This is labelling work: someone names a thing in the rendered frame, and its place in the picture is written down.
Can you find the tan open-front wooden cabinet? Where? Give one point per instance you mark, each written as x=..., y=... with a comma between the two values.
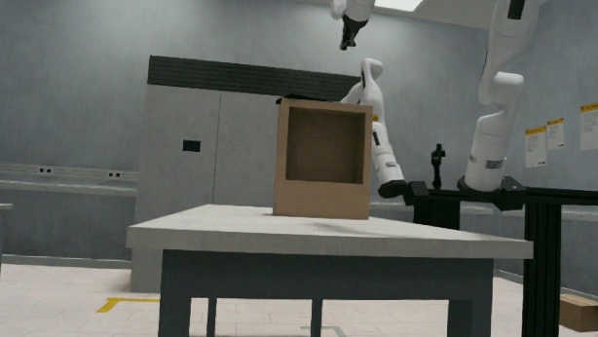
x=320, y=146

